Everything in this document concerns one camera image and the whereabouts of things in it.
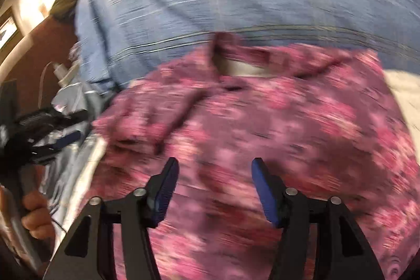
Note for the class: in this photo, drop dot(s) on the framed wall picture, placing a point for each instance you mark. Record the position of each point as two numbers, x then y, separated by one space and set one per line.
7 30

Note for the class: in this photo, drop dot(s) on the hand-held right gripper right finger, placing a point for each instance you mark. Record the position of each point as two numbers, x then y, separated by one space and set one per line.
264 191

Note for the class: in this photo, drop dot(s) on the light blue grey cloth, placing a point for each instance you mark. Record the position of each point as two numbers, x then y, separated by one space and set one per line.
78 168

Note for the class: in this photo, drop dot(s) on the pink floral shirt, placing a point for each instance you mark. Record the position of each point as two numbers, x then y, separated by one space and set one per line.
262 122

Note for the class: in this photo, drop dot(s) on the person's left hand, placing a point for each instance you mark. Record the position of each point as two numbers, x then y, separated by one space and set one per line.
36 217

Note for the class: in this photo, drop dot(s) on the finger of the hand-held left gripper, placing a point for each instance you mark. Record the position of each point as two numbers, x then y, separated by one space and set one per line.
65 139
55 117

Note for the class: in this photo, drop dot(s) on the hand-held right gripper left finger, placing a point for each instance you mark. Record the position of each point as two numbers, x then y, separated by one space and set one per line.
164 194

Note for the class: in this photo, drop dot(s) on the white leaf print bedsheet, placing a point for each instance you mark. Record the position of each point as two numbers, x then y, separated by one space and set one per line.
405 96

